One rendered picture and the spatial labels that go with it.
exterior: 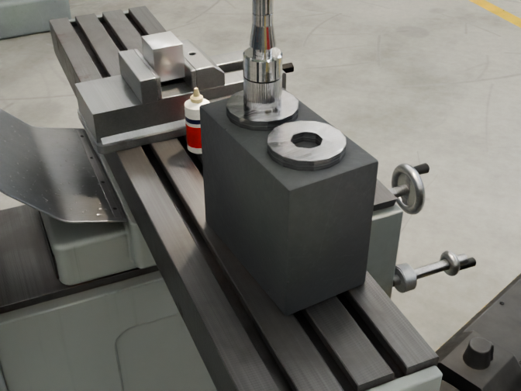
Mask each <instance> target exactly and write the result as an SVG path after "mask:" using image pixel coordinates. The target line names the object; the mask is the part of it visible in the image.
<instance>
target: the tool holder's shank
mask: <svg viewBox="0 0 521 391"><path fill-rule="evenodd" d="M273 18H274V0H252V28H251V34H250V43H249V45H250V47H252V48H253V53H254V54H256V55H257V56H268V55H270V54H272V48H274V47H276V39H275V34H274V24H273Z"/></svg>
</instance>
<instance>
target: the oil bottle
mask: <svg viewBox="0 0 521 391"><path fill-rule="evenodd" d="M190 98H191V99H189V100H188V101H186V102H185V125H186V137H187V146H188V150H189V151H191V152H192V153H194V154H202V139H201V126H200V112H199V107H200V105H204V104H207V103H209V101H208V100H207V99H204V98H203V96H202V95H200V94H199V90H198V88H195V89H194V93H193V95H192V96H191V97H190Z"/></svg>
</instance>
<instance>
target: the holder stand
mask: <svg viewBox="0 0 521 391"><path fill-rule="evenodd" d="M199 112H200V126H201V139H202V167H203V181H204V195H205V221H206V222H207V223H208V225H209V226H210V227H211V228H212V229H213V230H214V231H215V232H216V234H217V235H218V236H219V237H220V239H221V240H222V241H223V242H224V244H225V245H226V246H227V247H228V248H229V249H230V250H231V251H232V252H233V254H234V255H235V256H236V258H237V259H238V260H239V261H240V262H241V264H242V265H243V266H244V267H245V269H246V270H247V271H248V272H249V273H250V274H251V275H252V276H253V277H254V279H255V280H256V281H257V283H258V284H259V285H260V286H261V287H262V289H263V290H264V291H265V292H266V293H267V294H268V295H269V296H270V298H271V299H272V300H273V301H274V303H275V304H276V305H277V306H278V308H279V309H280V310H281V311H282V313H283V314H284V315H285V316H288V315H290V314H293V313H296V312H298V311H299V310H303V309H305V308H307V307H309V306H312V305H314V304H317V303H320V302H322V301H323V300H326V299H328V298H331V297H333V296H336V295H338V294H341V293H342V292H346V291H347V290H350V289H352V288H355V287H357V286H359V285H362V284H364V283H365V277H366V271H367V257H368V250H369V243H370V236H371V223H372V216H373V208H374V196H375V189H376V181H377V174H378V160H377V159H376V158H375V157H373V156H372V155H370V154H369V153H368V152H367V151H365V150H364V149H363V148H361V147H360V146H359V145H357V144H356V143H354V142H353V141H352V140H351V139H350V138H348V137H347V136H345V135H344V134H343V133H341V132H340V131H339V130H338V129H337V128H335V127H334V126H332V125H331V124H330V123H328V122H327V121H325V120H324V118H322V117H321V116H319V115H318V114H317V113H315V112H314V111H312V110H311V109H310V108H309V107H308V106H306V105H305V104H304V103H302V102H301V101H299V100H298V99H297V98H296V97H295V96H294V95H292V94H290V93H289V92H288V91H286V90H285V89H284V88H282V95H281V107H280V108H278V109H276V110H275V111H272V112H253V111H250V110H249V109H247V108H246V107H245V106H244V104H243V90H242V91H240V92H237V93H234V94H233V95H232V96H231V97H230V98H227V99H222V100H219V101H215V102H210V103H207V104H204V105H200V107H199Z"/></svg>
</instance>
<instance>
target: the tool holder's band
mask: <svg viewBox="0 0 521 391"><path fill-rule="evenodd" d="M243 62H244V63H245V65H247V66H249V67H254V68H260V69H265V68H272V67H276V66H278V65H279V64H281V62H282V52H281V51H280V50H279V49H278V48H277V47H274V48H272V54H270V55H268V56H257V55H256V54H254V53H253V48H252V47H249V48H247V49H246V50H245V51H244V52H243Z"/></svg>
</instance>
